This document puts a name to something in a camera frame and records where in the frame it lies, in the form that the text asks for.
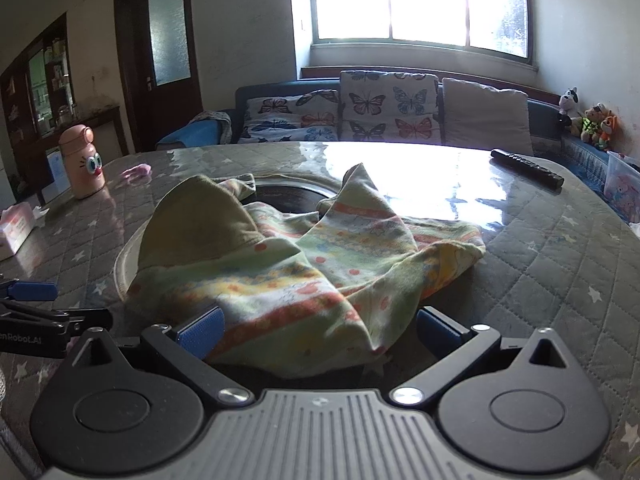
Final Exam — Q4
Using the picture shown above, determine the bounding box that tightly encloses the black white plush dog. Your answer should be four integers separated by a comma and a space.
557, 87, 581, 128

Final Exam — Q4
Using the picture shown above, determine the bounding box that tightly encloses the orange plush toy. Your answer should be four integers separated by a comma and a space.
600, 112, 621, 151

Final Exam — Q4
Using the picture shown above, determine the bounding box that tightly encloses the window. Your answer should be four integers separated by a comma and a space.
289, 0, 531, 66

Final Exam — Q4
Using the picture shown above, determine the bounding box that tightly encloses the white blue carton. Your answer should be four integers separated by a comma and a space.
47, 150, 68, 191

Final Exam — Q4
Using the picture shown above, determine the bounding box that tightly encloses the white appliance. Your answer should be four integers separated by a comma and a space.
0, 160, 16, 206

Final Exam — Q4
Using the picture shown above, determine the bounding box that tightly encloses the yellow green plush toy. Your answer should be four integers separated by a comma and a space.
580, 105, 608, 148

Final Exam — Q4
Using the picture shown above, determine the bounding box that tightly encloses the round dark glass turntable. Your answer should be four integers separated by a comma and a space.
114, 172, 351, 306

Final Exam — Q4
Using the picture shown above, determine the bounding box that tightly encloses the blue cloth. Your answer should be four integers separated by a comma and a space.
157, 121, 223, 150

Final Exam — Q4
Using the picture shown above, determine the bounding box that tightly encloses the dark blue sofa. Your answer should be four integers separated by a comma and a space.
155, 76, 640, 221

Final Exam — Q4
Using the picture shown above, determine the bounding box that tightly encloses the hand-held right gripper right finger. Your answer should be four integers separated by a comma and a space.
390, 307, 583, 406

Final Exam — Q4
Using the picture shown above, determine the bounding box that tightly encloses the clear plastic storage box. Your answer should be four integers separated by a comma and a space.
602, 151, 640, 221

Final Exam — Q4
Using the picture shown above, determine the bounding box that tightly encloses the black remote control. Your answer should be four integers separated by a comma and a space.
490, 148, 566, 191

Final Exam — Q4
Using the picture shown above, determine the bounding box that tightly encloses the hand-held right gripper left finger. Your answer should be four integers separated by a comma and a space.
62, 305, 253, 408

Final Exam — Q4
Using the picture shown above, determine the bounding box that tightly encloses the upright butterfly print cushion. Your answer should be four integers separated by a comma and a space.
339, 71, 446, 143

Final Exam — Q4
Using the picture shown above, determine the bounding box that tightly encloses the grey knitted blanket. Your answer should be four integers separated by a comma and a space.
190, 110, 233, 143

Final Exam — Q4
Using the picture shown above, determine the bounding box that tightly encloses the plain white cushion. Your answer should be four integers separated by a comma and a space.
441, 77, 535, 157

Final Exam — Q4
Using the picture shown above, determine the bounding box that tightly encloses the wooden display cabinet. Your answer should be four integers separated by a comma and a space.
0, 12, 76, 201

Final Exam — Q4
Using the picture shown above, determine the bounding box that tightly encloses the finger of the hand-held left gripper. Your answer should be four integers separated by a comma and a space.
0, 280, 59, 305
0, 304, 114, 342

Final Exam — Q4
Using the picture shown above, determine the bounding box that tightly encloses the green patterned garment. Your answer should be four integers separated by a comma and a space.
125, 162, 487, 378

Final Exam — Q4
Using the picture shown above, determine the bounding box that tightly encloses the dark wooden glass door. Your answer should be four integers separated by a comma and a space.
113, 0, 203, 153

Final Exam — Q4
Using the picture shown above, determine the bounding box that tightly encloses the pink cartoon face bottle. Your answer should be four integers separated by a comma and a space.
59, 124, 105, 200

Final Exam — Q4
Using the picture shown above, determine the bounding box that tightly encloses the pink tissue box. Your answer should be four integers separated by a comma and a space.
0, 203, 48, 259

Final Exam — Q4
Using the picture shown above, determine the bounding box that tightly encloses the flat butterfly print cushion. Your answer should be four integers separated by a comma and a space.
237, 89, 343, 144

